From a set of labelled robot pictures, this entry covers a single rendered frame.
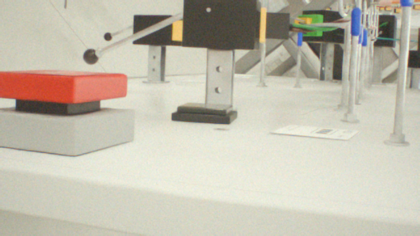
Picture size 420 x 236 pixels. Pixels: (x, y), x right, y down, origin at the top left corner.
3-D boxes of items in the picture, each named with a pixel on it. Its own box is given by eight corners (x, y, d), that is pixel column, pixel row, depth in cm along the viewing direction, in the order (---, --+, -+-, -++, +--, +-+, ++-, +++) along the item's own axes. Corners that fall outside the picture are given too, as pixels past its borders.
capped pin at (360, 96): (367, 99, 69) (372, 29, 68) (364, 99, 68) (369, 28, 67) (356, 98, 70) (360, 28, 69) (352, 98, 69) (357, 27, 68)
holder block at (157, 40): (110, 78, 90) (112, 16, 89) (181, 83, 86) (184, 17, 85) (95, 80, 86) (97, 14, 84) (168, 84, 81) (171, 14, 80)
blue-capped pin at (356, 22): (339, 119, 44) (346, 7, 43) (358, 120, 43) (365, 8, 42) (340, 121, 42) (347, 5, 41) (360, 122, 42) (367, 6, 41)
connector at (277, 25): (231, 38, 46) (231, 13, 46) (291, 40, 46) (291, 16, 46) (228, 37, 43) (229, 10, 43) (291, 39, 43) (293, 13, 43)
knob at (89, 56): (86, 65, 48) (86, 48, 48) (102, 64, 48) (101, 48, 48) (80, 65, 47) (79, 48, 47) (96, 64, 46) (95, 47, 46)
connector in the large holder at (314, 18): (322, 36, 111) (323, 15, 110) (312, 35, 109) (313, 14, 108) (302, 36, 115) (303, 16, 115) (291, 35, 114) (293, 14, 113)
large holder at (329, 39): (378, 84, 121) (382, 17, 119) (321, 82, 111) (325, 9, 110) (354, 81, 126) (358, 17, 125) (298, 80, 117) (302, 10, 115)
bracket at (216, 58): (209, 108, 48) (211, 48, 48) (237, 109, 48) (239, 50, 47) (198, 113, 44) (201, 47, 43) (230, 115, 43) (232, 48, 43)
